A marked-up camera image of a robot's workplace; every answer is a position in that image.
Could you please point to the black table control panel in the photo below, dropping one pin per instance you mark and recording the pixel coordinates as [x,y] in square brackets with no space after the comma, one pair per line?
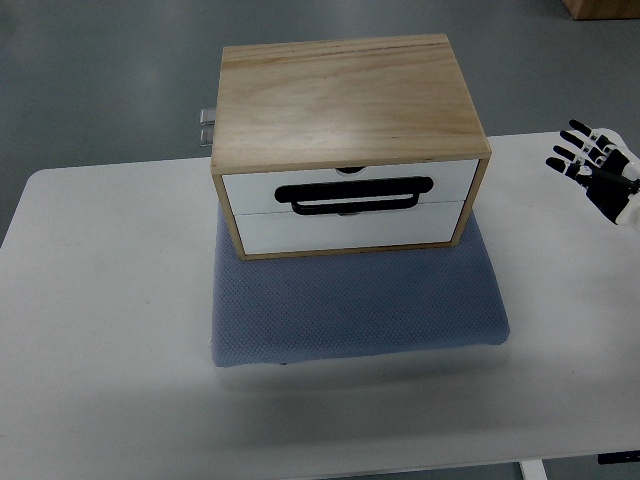
[616,458]

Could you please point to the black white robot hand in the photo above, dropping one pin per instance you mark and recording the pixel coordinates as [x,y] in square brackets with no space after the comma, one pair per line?
[606,170]

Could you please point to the metal table clamp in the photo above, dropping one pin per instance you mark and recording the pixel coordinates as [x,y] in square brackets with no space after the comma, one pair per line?
[207,124]

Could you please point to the white drawer black handle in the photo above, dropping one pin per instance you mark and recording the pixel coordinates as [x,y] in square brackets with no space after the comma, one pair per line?
[276,192]

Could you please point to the white lower drawer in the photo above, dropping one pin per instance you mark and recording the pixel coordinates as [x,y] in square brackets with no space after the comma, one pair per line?
[288,232]

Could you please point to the blue textured mat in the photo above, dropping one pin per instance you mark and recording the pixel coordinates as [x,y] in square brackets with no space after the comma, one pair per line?
[292,310]

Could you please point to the white table leg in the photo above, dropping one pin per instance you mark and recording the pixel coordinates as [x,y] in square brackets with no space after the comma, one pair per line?
[533,470]

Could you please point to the wooden drawer cabinet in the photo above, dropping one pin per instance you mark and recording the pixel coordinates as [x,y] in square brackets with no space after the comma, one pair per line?
[344,104]

